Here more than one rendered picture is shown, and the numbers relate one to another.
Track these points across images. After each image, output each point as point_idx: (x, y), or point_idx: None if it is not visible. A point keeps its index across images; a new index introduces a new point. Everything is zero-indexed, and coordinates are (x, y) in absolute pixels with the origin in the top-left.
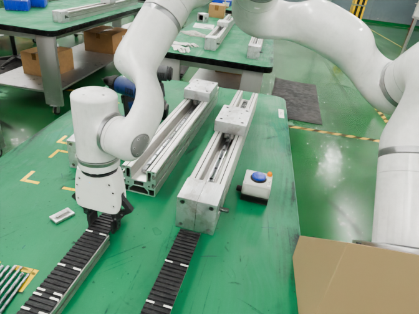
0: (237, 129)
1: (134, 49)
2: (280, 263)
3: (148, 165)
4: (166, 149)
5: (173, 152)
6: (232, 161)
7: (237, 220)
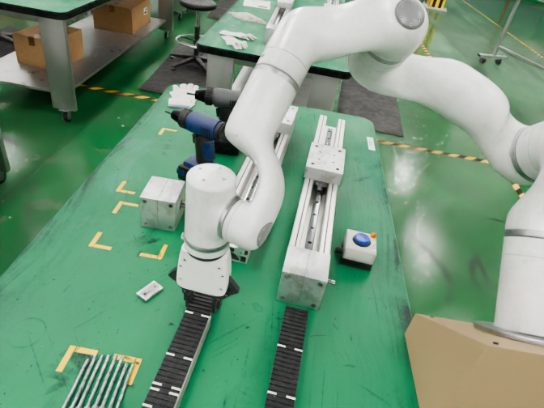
0: (332, 176)
1: (254, 123)
2: (393, 341)
3: None
4: None
5: None
6: (332, 220)
7: (342, 291)
